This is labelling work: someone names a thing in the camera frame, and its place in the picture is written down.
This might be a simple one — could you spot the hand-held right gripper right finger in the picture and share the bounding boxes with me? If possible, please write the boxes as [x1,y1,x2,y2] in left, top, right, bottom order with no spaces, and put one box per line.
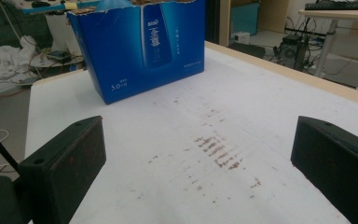
[290,115,358,224]

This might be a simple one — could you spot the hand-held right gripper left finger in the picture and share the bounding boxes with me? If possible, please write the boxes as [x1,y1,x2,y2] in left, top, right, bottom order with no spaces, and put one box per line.
[18,115,107,224]

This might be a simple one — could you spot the blue cardboard box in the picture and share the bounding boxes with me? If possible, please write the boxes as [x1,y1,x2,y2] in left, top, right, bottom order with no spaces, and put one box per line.
[66,0,207,105]

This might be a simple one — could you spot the small black device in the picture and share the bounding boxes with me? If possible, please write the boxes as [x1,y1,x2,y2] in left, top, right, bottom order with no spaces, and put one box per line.
[46,49,73,63]

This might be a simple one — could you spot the white cloth pile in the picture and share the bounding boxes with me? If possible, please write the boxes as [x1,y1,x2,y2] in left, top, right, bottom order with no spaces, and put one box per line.
[0,35,41,84]

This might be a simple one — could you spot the black computer tower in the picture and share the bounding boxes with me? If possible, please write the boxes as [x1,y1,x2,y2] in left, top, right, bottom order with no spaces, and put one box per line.
[278,34,309,71]

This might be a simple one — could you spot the white desk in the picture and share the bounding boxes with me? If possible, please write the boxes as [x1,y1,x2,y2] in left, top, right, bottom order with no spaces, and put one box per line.
[297,8,358,78]

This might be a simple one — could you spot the dark green mesh panel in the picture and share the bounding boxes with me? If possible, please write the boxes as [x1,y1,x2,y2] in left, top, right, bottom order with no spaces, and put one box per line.
[0,0,54,56]

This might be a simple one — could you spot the black keyboard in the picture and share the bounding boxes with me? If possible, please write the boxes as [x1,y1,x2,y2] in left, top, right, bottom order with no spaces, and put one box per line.
[304,0,358,11]

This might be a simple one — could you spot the teal box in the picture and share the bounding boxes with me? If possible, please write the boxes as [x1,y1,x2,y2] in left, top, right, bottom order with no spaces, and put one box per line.
[229,2,261,36]

